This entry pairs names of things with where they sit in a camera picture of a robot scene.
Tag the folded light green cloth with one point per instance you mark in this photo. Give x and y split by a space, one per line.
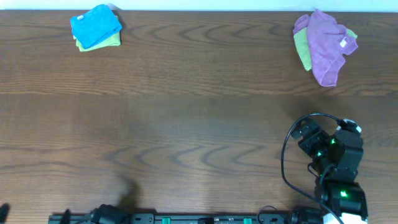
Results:
111 41

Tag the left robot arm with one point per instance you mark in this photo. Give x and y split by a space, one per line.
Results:
104 214

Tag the purple microfiber cloth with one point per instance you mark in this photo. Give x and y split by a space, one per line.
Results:
318 18

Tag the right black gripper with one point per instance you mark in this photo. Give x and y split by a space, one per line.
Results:
318 135

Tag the blue microfiber cloth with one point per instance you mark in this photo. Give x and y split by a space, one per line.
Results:
95 26

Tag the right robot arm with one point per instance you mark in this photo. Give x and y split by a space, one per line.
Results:
335 158

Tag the light green cloth under pile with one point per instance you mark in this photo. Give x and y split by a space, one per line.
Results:
322 48

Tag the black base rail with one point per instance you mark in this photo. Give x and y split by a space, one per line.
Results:
264 218

